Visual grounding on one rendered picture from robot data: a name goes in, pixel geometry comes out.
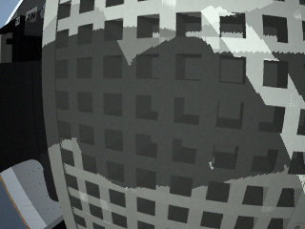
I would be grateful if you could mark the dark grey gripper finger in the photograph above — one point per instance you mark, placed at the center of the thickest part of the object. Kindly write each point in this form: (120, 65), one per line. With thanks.
(22, 124)

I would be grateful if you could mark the black rectangular frame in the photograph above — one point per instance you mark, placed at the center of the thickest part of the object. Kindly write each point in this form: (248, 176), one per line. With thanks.
(26, 39)

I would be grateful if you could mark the white label with black lettering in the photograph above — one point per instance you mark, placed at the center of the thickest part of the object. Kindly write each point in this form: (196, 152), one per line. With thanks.
(31, 15)

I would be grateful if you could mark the grey metal base plate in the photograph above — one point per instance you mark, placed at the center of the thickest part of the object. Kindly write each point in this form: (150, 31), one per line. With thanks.
(25, 181)

